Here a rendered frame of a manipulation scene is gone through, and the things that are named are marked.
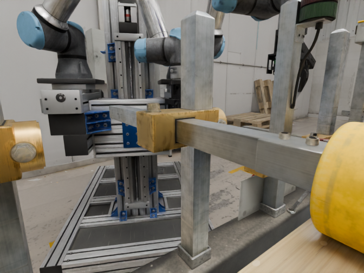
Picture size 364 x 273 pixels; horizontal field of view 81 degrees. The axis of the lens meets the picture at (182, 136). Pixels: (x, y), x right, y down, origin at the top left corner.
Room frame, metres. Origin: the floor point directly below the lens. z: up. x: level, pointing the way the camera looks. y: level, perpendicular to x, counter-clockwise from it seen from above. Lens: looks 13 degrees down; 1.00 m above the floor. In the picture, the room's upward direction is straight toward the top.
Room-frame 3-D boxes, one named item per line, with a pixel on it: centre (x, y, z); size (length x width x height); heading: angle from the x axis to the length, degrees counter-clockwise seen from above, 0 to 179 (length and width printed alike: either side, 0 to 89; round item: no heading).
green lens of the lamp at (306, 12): (0.44, -0.25, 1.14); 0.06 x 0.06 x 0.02
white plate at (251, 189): (0.51, -0.24, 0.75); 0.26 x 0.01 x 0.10; 126
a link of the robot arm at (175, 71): (0.72, 0.00, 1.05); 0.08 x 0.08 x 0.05
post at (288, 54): (0.48, -0.23, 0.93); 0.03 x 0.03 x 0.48; 36
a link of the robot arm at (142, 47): (0.77, 0.09, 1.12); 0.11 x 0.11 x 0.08; 74
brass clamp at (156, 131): (0.32, 0.00, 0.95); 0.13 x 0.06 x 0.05; 126
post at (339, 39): (0.62, -0.43, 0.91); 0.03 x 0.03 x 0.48; 36
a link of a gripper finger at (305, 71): (0.62, -0.33, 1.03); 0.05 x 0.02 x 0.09; 36
